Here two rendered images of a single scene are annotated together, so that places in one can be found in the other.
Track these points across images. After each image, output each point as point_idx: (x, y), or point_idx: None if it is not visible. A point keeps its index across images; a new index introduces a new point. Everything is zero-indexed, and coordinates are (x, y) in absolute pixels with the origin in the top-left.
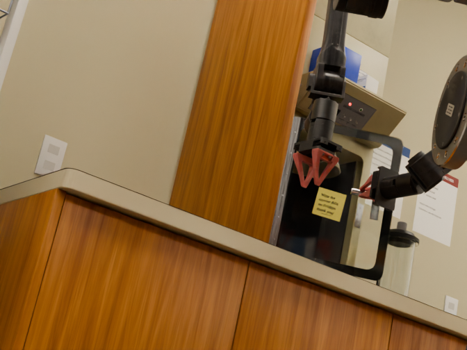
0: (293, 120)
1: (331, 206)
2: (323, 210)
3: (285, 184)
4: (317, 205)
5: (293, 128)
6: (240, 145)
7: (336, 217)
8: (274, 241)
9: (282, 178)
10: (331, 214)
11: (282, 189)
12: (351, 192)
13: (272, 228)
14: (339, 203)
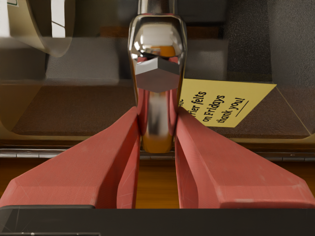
0: (4, 153)
1: (212, 103)
2: (227, 114)
3: (161, 153)
4: (208, 121)
5: (21, 153)
6: None
7: (257, 91)
8: (297, 155)
9: (147, 155)
10: (244, 101)
11: (175, 154)
12: (168, 151)
13: (266, 157)
14: (196, 89)
